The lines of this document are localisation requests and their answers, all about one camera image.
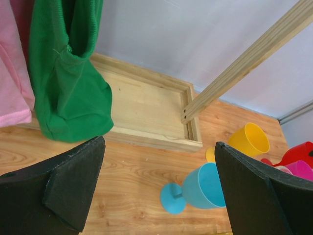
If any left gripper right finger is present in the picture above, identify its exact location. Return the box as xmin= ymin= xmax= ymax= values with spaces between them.
xmin=215 ymin=141 xmax=313 ymax=235

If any clear plastic wine glass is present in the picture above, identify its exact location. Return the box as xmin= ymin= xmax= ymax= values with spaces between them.
xmin=275 ymin=165 xmax=293 ymax=175

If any blue plastic wine glass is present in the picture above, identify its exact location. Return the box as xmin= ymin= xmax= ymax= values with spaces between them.
xmin=160 ymin=163 xmax=226 ymax=214

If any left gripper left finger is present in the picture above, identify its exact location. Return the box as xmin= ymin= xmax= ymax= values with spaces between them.
xmin=0 ymin=137 xmax=106 ymax=235

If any gold wire glass rack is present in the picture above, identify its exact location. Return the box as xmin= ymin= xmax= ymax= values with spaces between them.
xmin=213 ymin=232 xmax=233 ymax=235

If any back yellow wine glass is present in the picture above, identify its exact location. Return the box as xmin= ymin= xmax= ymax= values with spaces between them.
xmin=205 ymin=122 xmax=270 ymax=164

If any wooden clothes rack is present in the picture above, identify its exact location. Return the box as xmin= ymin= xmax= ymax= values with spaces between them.
xmin=90 ymin=0 xmax=313 ymax=152

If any magenta plastic wine glass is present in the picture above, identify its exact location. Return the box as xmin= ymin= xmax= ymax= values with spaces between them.
xmin=285 ymin=160 xmax=313 ymax=181

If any green tank top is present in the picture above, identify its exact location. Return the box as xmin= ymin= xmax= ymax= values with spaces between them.
xmin=28 ymin=0 xmax=113 ymax=142

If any red plastic wine glass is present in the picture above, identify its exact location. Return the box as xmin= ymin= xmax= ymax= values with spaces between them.
xmin=261 ymin=141 xmax=313 ymax=168

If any pink shirt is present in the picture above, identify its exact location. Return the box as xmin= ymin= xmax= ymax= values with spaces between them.
xmin=0 ymin=0 xmax=35 ymax=127

